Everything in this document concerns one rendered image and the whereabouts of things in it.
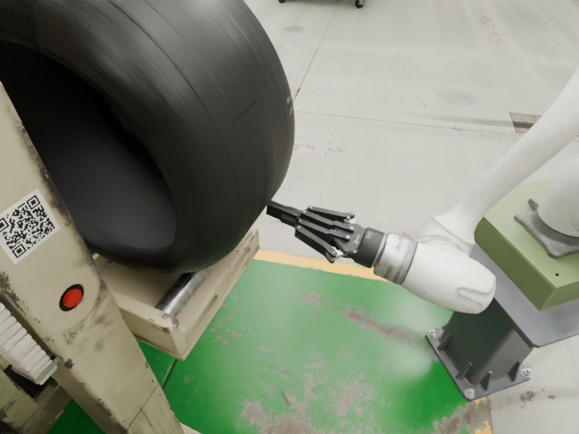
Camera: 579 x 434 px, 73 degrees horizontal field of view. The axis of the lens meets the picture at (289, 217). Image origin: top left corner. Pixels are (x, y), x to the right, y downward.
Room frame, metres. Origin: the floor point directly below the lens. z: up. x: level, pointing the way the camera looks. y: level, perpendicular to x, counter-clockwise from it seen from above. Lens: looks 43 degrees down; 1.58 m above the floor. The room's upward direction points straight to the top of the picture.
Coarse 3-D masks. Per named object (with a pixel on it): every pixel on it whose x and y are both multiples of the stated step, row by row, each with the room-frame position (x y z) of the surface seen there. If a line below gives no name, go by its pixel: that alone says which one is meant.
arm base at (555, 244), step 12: (516, 216) 0.87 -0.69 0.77; (528, 216) 0.86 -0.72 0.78; (528, 228) 0.82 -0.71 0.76; (540, 228) 0.80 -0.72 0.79; (540, 240) 0.77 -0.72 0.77; (552, 240) 0.76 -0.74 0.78; (564, 240) 0.75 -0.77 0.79; (576, 240) 0.74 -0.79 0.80; (552, 252) 0.72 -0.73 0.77; (564, 252) 0.72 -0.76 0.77; (576, 252) 0.73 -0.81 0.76
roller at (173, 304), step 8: (192, 272) 0.53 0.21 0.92; (200, 272) 0.53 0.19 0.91; (208, 272) 0.55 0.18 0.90; (184, 280) 0.51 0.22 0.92; (192, 280) 0.51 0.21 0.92; (200, 280) 0.52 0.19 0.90; (176, 288) 0.48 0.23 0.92; (184, 288) 0.49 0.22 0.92; (192, 288) 0.50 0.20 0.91; (168, 296) 0.47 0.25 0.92; (176, 296) 0.47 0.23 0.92; (184, 296) 0.47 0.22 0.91; (160, 304) 0.45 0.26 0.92; (168, 304) 0.45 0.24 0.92; (176, 304) 0.45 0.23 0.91; (168, 312) 0.43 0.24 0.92; (176, 312) 0.44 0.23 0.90
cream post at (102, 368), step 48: (0, 96) 0.41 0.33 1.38; (0, 144) 0.39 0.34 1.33; (0, 192) 0.36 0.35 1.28; (48, 192) 0.41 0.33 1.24; (48, 240) 0.38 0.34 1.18; (0, 288) 0.31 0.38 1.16; (48, 288) 0.35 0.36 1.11; (96, 288) 0.40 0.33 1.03; (48, 336) 0.31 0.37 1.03; (96, 336) 0.37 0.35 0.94; (96, 384) 0.32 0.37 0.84; (144, 384) 0.39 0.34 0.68; (144, 432) 0.34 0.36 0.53
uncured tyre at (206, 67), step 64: (0, 0) 0.54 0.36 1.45; (64, 0) 0.52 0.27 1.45; (128, 0) 0.53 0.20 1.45; (192, 0) 0.60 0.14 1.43; (0, 64) 0.75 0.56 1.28; (64, 64) 0.50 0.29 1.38; (128, 64) 0.48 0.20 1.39; (192, 64) 0.50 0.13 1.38; (256, 64) 0.60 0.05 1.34; (64, 128) 0.81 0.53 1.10; (128, 128) 0.87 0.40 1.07; (192, 128) 0.46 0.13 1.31; (256, 128) 0.53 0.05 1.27; (64, 192) 0.70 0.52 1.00; (128, 192) 0.77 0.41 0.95; (192, 192) 0.44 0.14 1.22; (256, 192) 0.50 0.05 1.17; (128, 256) 0.52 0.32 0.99; (192, 256) 0.45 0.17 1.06
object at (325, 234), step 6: (300, 216) 0.56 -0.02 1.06; (300, 222) 0.55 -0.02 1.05; (306, 222) 0.55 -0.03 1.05; (306, 228) 0.54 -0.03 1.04; (312, 228) 0.54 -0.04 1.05; (318, 228) 0.54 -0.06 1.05; (324, 228) 0.54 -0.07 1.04; (318, 234) 0.53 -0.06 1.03; (324, 234) 0.53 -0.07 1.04; (330, 234) 0.52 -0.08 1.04; (336, 234) 0.52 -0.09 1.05; (342, 234) 0.52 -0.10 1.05; (324, 240) 0.53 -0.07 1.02; (330, 240) 0.53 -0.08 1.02; (348, 240) 0.51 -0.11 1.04
